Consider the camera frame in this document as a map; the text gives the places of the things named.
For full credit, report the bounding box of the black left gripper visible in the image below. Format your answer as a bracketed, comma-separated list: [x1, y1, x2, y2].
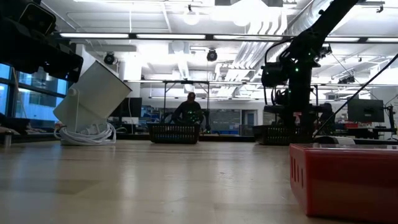
[0, 18, 84, 83]

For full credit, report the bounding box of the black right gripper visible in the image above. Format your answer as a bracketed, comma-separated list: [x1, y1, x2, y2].
[263, 58, 334, 144]

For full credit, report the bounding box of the white cylindrical container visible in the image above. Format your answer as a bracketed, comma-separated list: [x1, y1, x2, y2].
[52, 60, 133, 133]

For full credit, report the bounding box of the large red box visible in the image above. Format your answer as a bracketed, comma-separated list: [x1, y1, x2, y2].
[289, 142, 398, 218]

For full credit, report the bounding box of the black plastic mesh basket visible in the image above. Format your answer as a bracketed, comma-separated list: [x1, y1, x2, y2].
[252, 124, 314, 146]
[146, 122, 201, 145]

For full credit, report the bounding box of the ceiling light strip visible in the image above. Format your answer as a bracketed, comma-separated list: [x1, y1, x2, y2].
[58, 32, 130, 39]
[325, 36, 361, 43]
[136, 33, 206, 40]
[366, 37, 398, 44]
[213, 34, 284, 41]

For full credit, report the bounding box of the dark computer monitor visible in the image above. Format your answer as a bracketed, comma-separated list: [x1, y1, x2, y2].
[111, 97, 143, 118]
[347, 98, 386, 123]

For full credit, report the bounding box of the person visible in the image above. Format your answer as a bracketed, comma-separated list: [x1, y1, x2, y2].
[172, 91, 206, 126]

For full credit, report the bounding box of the round pendant lamp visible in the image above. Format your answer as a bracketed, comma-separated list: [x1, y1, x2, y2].
[182, 9, 200, 26]

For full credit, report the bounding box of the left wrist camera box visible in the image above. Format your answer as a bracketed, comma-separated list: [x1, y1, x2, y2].
[17, 2, 58, 36]

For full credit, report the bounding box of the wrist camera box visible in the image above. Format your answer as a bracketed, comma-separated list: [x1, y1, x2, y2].
[261, 61, 289, 88]
[17, 2, 58, 36]

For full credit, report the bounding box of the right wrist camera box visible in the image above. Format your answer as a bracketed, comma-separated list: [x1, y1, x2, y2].
[261, 61, 289, 88]

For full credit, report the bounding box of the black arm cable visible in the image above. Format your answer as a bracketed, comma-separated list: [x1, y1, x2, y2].
[312, 53, 398, 139]

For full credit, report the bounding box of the black aluminium frame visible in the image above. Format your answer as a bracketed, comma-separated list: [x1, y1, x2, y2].
[0, 132, 398, 146]

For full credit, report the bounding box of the coiled white cable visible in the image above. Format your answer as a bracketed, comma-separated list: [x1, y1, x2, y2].
[53, 122, 118, 147]

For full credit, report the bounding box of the small metal post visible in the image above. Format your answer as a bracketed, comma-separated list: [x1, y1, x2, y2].
[2, 130, 13, 149]

